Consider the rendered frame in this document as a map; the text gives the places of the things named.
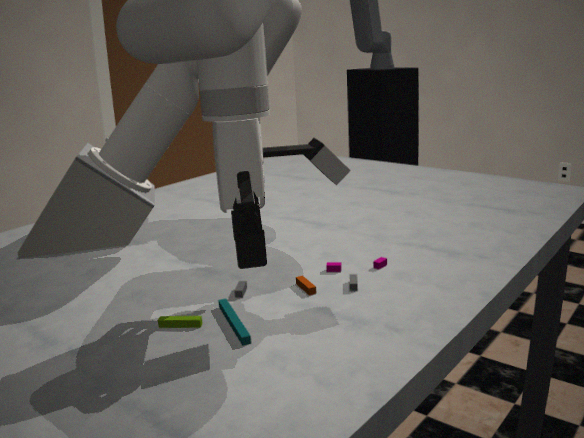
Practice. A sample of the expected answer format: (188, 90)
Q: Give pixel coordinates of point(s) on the orange rectangular block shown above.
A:
(306, 285)

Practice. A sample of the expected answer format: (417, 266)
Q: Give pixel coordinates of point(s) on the magenta rod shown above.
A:
(333, 266)
(380, 263)

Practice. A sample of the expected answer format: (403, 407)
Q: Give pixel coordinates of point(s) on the turquoise rod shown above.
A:
(235, 323)

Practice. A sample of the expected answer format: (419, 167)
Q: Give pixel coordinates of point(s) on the lime green rod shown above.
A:
(180, 321)

